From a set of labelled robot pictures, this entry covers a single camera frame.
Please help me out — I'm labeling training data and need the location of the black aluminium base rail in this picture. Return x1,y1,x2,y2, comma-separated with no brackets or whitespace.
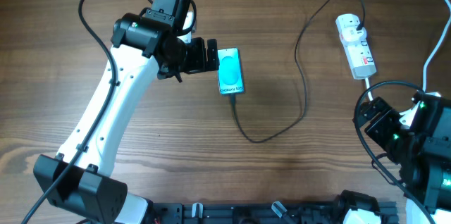
144,201,400,224

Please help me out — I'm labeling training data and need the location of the left black camera cable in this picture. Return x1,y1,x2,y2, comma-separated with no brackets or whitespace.
20,0,154,224

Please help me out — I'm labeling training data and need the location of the white power strip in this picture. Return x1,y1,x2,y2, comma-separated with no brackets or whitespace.
335,13,376,80

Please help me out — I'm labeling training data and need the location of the white power strip cord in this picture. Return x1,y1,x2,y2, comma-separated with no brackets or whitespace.
364,0,451,102

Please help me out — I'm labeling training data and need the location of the black USB charging cable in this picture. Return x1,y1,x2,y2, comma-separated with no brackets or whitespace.
228,0,367,144

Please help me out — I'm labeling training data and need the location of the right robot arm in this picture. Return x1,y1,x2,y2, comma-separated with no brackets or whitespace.
354,92,450,223

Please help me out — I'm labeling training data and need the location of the Galaxy smartphone teal screen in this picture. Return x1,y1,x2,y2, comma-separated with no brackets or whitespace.
218,48,245,95

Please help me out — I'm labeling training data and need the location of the white USB charger plug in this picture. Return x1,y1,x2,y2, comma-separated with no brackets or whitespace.
340,27,367,46

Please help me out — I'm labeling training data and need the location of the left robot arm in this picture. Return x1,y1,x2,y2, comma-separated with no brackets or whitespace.
33,0,219,223

